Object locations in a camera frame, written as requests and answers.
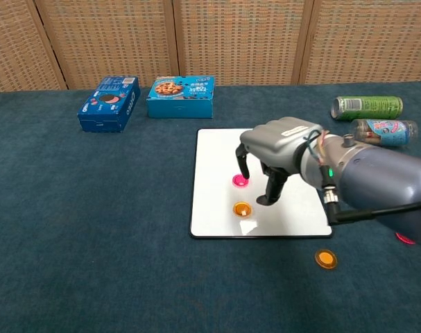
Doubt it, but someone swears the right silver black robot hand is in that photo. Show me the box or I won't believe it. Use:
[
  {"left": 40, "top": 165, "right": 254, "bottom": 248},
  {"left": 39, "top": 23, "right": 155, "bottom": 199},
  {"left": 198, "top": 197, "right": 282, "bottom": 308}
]
[{"left": 234, "top": 117, "right": 325, "bottom": 206}]

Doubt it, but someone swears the red round magnet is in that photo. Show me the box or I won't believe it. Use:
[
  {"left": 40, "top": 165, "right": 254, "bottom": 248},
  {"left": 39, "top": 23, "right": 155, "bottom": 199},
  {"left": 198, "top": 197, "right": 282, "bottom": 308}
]
[
  {"left": 395, "top": 232, "right": 416, "bottom": 246},
  {"left": 232, "top": 173, "right": 250, "bottom": 189}
]

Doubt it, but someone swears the yellow round magnet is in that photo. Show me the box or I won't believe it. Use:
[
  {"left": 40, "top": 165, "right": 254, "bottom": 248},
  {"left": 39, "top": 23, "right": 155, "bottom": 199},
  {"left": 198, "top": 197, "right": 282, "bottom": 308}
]
[
  {"left": 232, "top": 201, "right": 253, "bottom": 219},
  {"left": 314, "top": 248, "right": 338, "bottom": 270}
]

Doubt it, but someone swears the white magnetic whiteboard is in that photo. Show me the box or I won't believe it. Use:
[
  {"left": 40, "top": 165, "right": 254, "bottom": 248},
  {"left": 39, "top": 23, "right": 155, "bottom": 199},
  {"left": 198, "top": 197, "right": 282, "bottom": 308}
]
[{"left": 189, "top": 128, "right": 334, "bottom": 240}]

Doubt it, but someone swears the green drink can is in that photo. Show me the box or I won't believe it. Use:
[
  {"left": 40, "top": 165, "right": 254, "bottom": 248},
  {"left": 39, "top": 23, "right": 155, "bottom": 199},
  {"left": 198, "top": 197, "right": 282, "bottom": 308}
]
[{"left": 330, "top": 96, "right": 404, "bottom": 121}]

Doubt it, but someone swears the light blue chocolate-chip cookie box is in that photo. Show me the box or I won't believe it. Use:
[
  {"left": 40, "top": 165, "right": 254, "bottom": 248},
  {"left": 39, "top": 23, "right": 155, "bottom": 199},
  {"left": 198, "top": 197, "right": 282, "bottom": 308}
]
[{"left": 146, "top": 75, "right": 216, "bottom": 119}]

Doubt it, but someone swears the clear bottle with blue label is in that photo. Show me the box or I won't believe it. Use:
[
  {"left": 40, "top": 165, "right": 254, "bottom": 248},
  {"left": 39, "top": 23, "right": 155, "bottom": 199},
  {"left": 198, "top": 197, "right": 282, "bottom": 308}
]
[{"left": 348, "top": 119, "right": 419, "bottom": 148}]

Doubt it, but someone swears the woven bamboo folding screen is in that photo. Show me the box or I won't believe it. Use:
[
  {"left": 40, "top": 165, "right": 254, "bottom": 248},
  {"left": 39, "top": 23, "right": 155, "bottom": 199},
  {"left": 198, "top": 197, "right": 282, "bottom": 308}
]
[{"left": 0, "top": 0, "right": 421, "bottom": 94}]

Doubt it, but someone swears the dark blue Oreo box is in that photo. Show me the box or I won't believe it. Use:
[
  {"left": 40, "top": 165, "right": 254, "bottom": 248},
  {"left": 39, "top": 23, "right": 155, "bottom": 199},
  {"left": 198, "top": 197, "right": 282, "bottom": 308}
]
[{"left": 77, "top": 76, "right": 141, "bottom": 133}]

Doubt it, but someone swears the blue felt table cover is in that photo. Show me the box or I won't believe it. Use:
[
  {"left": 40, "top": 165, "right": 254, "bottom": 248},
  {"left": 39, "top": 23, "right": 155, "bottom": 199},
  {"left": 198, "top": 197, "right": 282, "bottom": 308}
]
[{"left": 0, "top": 81, "right": 421, "bottom": 333}]

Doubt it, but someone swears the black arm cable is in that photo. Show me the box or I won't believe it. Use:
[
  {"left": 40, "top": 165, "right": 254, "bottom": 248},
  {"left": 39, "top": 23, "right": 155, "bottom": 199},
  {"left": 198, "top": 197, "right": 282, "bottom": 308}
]
[{"left": 323, "top": 187, "right": 421, "bottom": 225}]

